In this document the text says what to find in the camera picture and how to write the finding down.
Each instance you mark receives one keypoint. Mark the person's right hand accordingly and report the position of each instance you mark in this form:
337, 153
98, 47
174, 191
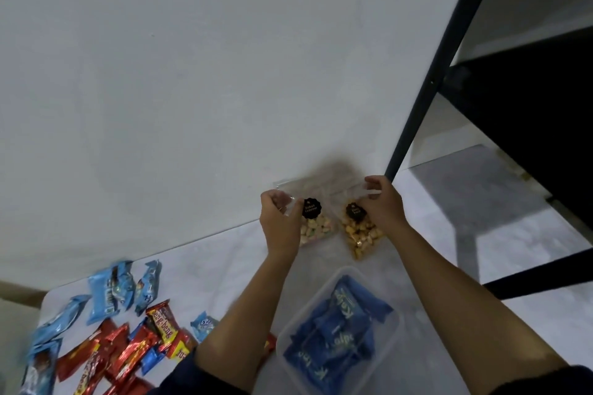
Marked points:
387, 209

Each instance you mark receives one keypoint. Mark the person's left hand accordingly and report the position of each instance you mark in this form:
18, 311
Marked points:
280, 228

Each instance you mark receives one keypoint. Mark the bag of orange crackers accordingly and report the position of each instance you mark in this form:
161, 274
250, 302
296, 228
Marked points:
361, 235

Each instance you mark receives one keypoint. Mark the bag of pastel candies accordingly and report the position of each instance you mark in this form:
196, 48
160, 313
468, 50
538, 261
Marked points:
317, 228

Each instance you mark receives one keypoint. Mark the group of light blue packets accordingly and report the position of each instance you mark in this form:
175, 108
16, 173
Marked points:
106, 290

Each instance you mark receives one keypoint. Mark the pile of red candy bars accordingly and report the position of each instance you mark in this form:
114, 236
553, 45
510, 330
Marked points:
129, 353

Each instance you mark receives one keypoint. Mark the person's left forearm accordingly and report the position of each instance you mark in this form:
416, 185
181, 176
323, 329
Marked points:
241, 325

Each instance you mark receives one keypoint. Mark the person's right forearm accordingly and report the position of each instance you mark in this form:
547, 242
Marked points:
463, 316

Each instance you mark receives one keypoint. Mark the person's navy shirt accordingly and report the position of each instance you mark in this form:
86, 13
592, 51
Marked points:
185, 381

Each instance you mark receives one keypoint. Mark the clear plastic tub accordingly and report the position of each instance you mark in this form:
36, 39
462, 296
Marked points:
296, 311

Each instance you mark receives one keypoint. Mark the black side table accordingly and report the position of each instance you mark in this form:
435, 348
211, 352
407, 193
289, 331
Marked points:
533, 107

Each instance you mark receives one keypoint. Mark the grey marble-look board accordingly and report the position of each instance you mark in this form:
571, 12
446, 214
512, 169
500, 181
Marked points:
533, 330

